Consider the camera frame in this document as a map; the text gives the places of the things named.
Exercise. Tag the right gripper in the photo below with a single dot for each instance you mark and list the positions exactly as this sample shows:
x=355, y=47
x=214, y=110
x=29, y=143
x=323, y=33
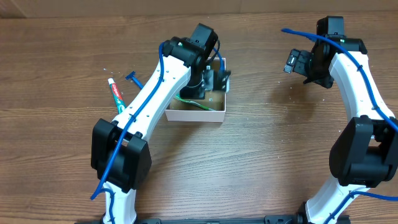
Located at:
x=300, y=58

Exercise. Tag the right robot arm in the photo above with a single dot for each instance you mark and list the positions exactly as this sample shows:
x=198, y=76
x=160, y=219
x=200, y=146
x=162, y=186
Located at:
x=365, y=154

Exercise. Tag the blue disposable razor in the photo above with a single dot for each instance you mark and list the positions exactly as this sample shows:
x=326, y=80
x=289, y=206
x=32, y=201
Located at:
x=132, y=78

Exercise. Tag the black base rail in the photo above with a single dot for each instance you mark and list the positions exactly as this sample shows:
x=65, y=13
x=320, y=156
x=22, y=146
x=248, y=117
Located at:
x=211, y=221

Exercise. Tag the green white toothbrush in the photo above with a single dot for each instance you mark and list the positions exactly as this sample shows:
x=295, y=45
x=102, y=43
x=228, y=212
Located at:
x=186, y=104

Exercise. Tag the pink cardboard box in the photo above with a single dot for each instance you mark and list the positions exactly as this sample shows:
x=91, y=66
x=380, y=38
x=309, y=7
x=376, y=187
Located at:
x=199, y=115

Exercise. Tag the Colgate toothpaste tube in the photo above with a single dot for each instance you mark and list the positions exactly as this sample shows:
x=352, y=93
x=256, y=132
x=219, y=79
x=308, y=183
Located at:
x=119, y=102

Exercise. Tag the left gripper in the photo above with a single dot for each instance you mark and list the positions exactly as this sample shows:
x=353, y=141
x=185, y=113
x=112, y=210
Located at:
x=204, y=86

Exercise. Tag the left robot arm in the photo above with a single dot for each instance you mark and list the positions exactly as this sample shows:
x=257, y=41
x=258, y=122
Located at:
x=119, y=149

